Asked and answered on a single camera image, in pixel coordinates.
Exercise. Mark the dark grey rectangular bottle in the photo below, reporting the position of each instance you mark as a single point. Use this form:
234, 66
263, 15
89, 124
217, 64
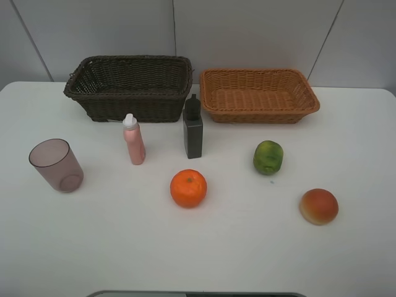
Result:
193, 127

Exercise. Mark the orange mandarin fruit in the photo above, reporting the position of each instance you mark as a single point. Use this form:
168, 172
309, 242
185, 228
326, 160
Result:
188, 188

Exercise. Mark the pink bottle white cap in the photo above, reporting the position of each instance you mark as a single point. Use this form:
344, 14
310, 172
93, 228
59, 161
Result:
134, 140

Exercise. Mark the round bread bun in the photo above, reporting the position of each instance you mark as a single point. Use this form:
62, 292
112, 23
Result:
318, 206

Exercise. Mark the translucent pink plastic cup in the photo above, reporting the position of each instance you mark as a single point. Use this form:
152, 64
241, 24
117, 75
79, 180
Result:
57, 164

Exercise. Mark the orange wicker basket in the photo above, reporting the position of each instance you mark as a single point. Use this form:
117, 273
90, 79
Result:
262, 96

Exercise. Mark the dark brown wicker basket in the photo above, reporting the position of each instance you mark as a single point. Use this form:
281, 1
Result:
152, 88

